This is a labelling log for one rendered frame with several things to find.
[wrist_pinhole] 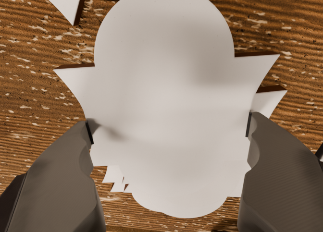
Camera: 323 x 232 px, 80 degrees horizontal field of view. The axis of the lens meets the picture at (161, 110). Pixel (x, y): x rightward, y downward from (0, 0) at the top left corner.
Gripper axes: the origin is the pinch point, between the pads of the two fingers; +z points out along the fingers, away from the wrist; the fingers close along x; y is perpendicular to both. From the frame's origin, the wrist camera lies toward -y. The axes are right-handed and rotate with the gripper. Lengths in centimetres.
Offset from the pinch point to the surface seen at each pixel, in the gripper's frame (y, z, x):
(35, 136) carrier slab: 4.5, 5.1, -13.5
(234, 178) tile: 6.6, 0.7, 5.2
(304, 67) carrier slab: -1.0, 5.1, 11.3
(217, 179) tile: 6.7, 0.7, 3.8
